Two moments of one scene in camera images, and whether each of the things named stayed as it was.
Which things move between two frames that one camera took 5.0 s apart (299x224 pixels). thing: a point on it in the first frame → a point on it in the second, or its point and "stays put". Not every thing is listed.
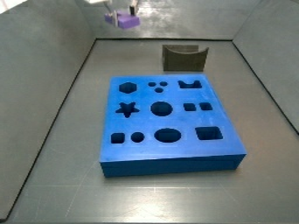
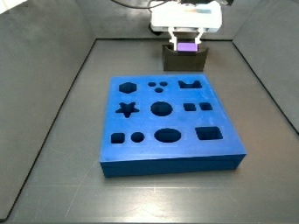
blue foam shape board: (167, 125) stays put
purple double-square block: (125, 20) → (187, 46)
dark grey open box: (183, 58) stays put
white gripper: (133, 9) → (172, 16)
